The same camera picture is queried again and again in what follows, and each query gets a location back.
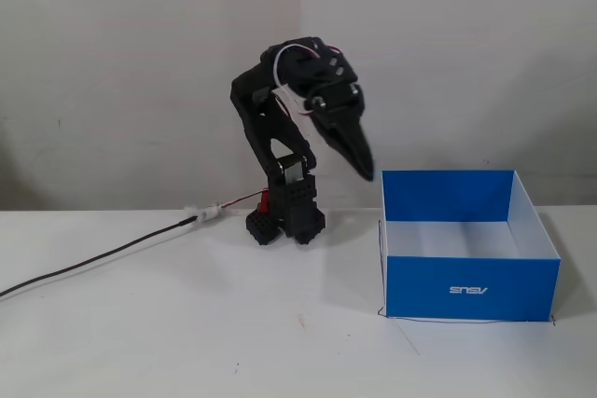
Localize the white and red servo wire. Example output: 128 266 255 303
272 42 344 117

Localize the black power cable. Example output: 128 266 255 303
0 216 198 299

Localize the white taped cable connector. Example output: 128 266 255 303
182 201 226 225

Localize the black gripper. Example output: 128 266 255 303
303 75 376 183

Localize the blue and white cardboard box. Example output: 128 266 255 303
380 169 562 323

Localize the thin red and white lead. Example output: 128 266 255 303
217 191 265 211

